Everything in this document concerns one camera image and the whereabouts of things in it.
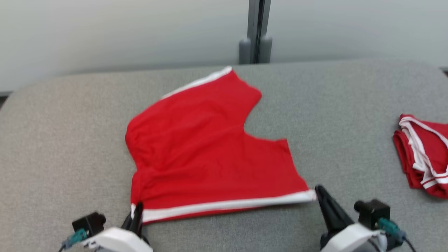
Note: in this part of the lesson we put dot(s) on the red shorts white trim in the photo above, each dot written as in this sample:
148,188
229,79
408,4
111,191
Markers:
203,157

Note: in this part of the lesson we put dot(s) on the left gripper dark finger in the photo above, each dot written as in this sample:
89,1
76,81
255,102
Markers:
128,222
138,218

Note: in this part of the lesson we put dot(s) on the teal right camera connector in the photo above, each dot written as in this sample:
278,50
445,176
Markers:
390,229

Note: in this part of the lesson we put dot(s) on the teal camera connector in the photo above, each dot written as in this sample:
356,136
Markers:
390,229
75,238

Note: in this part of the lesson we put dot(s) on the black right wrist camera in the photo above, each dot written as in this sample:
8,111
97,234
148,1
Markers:
372,211

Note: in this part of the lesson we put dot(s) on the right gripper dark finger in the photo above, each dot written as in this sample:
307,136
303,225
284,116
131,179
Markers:
332,213

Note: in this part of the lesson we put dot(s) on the grey fabric sofa surface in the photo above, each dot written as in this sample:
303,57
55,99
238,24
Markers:
70,140

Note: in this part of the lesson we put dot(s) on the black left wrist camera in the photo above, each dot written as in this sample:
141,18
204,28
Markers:
89,224

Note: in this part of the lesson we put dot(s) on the red white basketball jersey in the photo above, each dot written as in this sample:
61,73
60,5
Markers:
434,157

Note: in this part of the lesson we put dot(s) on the grey cylindrical post cap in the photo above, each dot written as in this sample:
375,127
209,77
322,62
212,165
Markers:
245,52
266,50

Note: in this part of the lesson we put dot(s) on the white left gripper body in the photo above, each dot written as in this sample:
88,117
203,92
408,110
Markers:
119,241

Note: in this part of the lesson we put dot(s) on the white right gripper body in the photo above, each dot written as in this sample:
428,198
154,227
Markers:
353,239

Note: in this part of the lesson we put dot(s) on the teal left camera connector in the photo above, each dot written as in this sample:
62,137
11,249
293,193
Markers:
75,238

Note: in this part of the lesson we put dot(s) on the grey metal partition post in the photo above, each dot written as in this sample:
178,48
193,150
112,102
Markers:
259,21

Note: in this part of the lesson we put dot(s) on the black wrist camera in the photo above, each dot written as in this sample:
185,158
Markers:
89,224
372,211

